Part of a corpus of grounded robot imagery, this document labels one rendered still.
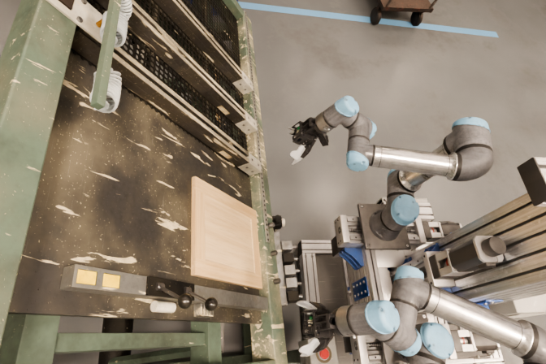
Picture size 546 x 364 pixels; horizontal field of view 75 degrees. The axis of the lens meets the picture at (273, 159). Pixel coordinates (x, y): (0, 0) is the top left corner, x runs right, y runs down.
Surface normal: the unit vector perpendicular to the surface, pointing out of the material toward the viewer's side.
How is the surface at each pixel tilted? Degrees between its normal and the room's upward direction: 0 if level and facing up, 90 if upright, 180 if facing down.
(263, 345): 36
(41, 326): 54
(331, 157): 0
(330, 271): 0
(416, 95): 0
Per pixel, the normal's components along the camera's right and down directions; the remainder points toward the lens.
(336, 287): 0.17, -0.49
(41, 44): 0.89, -0.29
